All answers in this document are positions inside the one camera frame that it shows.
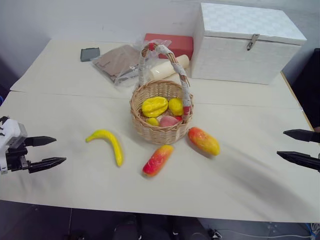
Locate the metal box latch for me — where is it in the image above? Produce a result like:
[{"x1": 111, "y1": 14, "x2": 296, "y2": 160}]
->
[{"x1": 247, "y1": 33, "x2": 260, "y2": 51}]

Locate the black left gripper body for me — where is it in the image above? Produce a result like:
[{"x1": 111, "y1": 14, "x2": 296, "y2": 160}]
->
[{"x1": 5, "y1": 146, "x2": 32, "y2": 174}]

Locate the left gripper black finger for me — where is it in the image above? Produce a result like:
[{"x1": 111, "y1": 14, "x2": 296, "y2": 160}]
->
[
  {"x1": 24, "y1": 135, "x2": 57, "y2": 148},
  {"x1": 28, "y1": 156, "x2": 67, "y2": 175}
]

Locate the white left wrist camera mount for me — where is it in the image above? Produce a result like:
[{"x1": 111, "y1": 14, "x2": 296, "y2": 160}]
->
[{"x1": 0, "y1": 115, "x2": 28, "y2": 176}]

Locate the plastic bag of cardboard parts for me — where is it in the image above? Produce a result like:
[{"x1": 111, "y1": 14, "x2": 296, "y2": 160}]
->
[{"x1": 91, "y1": 34, "x2": 173, "y2": 87}]

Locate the slim red yellow toy mango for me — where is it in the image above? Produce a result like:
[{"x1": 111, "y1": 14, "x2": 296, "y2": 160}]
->
[{"x1": 142, "y1": 144, "x2": 175, "y2": 178}]

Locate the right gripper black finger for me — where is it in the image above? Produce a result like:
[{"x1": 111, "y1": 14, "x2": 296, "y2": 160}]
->
[
  {"x1": 283, "y1": 129, "x2": 320, "y2": 144},
  {"x1": 276, "y1": 150, "x2": 320, "y2": 173}
]

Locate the yellow toy starfruit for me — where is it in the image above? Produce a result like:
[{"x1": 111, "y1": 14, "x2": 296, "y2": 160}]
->
[{"x1": 141, "y1": 96, "x2": 169, "y2": 118}]

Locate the wicker basket with handle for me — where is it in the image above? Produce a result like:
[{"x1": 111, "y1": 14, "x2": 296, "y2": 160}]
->
[{"x1": 129, "y1": 42, "x2": 195, "y2": 146}]

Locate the plump red yellow toy mango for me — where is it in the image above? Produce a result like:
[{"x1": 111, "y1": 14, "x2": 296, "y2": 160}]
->
[{"x1": 187, "y1": 126, "x2": 221, "y2": 157}]

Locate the white woven lidded box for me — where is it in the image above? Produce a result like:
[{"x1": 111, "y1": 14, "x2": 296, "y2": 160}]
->
[{"x1": 191, "y1": 2, "x2": 308, "y2": 86}]

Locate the yellow toy banana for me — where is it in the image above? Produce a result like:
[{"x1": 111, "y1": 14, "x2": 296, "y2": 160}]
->
[{"x1": 85, "y1": 128, "x2": 125, "y2": 168}]

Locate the small grey tray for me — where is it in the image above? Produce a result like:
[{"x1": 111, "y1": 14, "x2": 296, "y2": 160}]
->
[{"x1": 80, "y1": 46, "x2": 101, "y2": 63}]

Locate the yellow toy lemon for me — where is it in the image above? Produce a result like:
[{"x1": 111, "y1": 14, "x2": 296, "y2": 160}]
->
[{"x1": 168, "y1": 97, "x2": 185, "y2": 117}]

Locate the red flat box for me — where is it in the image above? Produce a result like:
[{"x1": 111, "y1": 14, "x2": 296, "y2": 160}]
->
[{"x1": 143, "y1": 33, "x2": 195, "y2": 61}]

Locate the blue cable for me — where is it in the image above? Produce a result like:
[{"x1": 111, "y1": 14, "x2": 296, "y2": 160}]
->
[{"x1": 307, "y1": 221, "x2": 320, "y2": 240}]

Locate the cream paper roll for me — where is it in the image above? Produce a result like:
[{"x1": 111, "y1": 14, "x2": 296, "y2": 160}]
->
[{"x1": 149, "y1": 54, "x2": 191, "y2": 81}]

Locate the pink toy peach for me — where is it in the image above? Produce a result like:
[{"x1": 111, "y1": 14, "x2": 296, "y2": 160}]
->
[{"x1": 159, "y1": 115, "x2": 180, "y2": 128}]

